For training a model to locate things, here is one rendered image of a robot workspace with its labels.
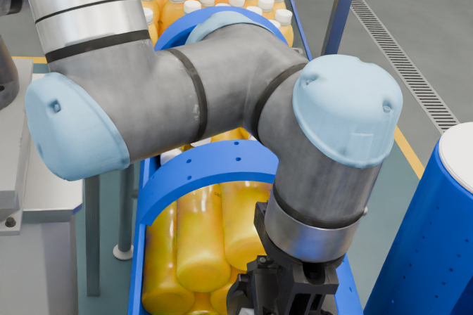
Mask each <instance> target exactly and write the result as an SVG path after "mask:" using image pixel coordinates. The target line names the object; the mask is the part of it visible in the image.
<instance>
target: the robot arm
mask: <svg viewBox="0 0 473 315"><path fill-rule="evenodd" d="M26 11H32V15H33V18H34V22H35V25H36V28H37V32H38V35H39V39H40V42H41V45H42V49H43V52H44V55H45V56H46V61H47V63H48V64H47V66H48V69H49V73H46V74H45V75H44V76H43V77H42V78H39V79H36V80H34V81H33V82H31V83H30V85H29V86H28V88H27V91H26V93H25V110H26V113H27V117H28V121H27V124H28V127H29V130H30V134H31V137H32V140H33V143H34V146H35V148H36V149H37V152H38V153H39V156H40V158H41V159H42V161H43V163H44V164H45V165H46V167H47V168H48V169H49V170H50V171H51V172H52V173H53V174H54V175H56V176H57V177H59V178H61V179H63V180H67V181H78V180H80V179H85V178H87V177H91V176H95V175H97V174H102V173H104V172H109V171H112V170H114V169H115V170H122V169H125V168H127V167H129V165H130V164H132V163H135V162H138V161H141V160H145V159H147V158H151V157H153V156H156V155H160V154H162V153H165V152H168V151H170V150H174V149H176V148H180V147H182V146H186V145H188V144H191V143H196V142H198V141H202V140H204V139H208V138H210V137H213V136H217V135H218V134H222V133H225V132H227V131H231V130H233V129H236V128H239V127H241V128H244V129H245V130H246V131H247V132H248V133H249V134H250V135H251V136H253V137H254V138H255V139H256V140H257V141H259V142H260V143H261V144H262V145H263V146H265V147H266V148H268V149H269V150H271V151H272V152H273V153H274V154H275V155H276V156H277V158H278V160H279V162H278V165H277V171H276V174H275V180H274V181H273V185H272V190H271V192H270V197H269V200H267V202H258V201H257V202H256V208H255V214H254V220H253V224H254V226H255V228H256V231H257V233H258V236H259V238H260V241H261V243H262V245H263V248H264V250H265V253H266V255H257V258H256V259H255V260H253V261H252V262H249V263H247V264H246V268H247V271H246V274H238V276H237V279H236V281H235V282H234V283H233V284H232V286H231V287H230V289H229V290H228V292H227V296H226V305H227V315H338V311H337V308H336V303H335V300H334V295H335V294H336V292H337V289H338V286H339V280H338V276H337V273H336V269H337V268H338V267H339V266H340V265H341V263H342V261H343V259H344V257H345V255H346V252H347V251H348V249H349V248H350V246H351V244H352V242H353V239H354V236H355V233H356V231H357V229H358V226H359V223H360V220H361V218H362V217H364V216H365V215H367V204H368V201H369V199H370V196H371V194H372V190H373V188H374V185H375V183H376V180H377V177H378V176H379V173H380V170H381V167H382V165H383V163H384V160H385V159H386V158H387V156H388V155H389V153H390V151H391V149H392V146H393V140H394V132H395V129H396V125H397V122H398V118H399V116H400V113H401V110H402V107H403V95H402V92H401V89H400V87H399V85H398V83H397V82H396V80H395V79H394V78H393V77H392V76H391V75H390V74H389V73H388V72H387V71H385V70H384V69H382V68H381V67H379V66H378V65H375V64H374V63H364V62H362V61H361V60H360V59H359V58H357V57H354V56H346V55H327V56H321V57H319V58H316V59H314V60H312V61H309V60H308V59H306V58H304V57H303V56H302V55H301V54H299V53H298V52H297V51H295V50H293V49H292V48H291V47H290V46H288V45H287V44H285V43H284V42H283V41H282V40H280V39H279V38H277V36H276V35H275V33H274V32H272V31H271V30H270V29H268V28H267V27H266V26H264V25H262V24H260V23H258V22H254V21H252V20H251V19H249V18H247V17H246V16H245V15H242V14H240V13H237V12H234V11H222V12H219V13H215V14H212V15H210V16H209V18H208V19H207V20H206V21H205V22H203V23H199V24H198V25H197V26H196V27H195V28H194V29H193V30H192V32H191V34H190V35H189V37H188V39H187V41H186V43H185V45H183V46H177V47H174V48H170V49H163V50H159V51H154V47H153V42H152V39H151V37H150V34H149V27H148V24H147V21H146V16H145V13H144V9H143V6H142V2H141V0H0V16H3V15H10V14H14V13H22V12H26ZM19 89H20V84H19V76H18V69H17V67H16V66H15V63H14V62H13V59H12V57H11V55H10V53H9V52H8V49H7V48H6V45H5V43H4V41H3V39H2V38H1V33H0V110H2V109H4V108H5V107H7V106H8V105H9V104H11V103H12V102H13V101H14V99H15V98H16V96H17V95H18V92H19Z"/></svg>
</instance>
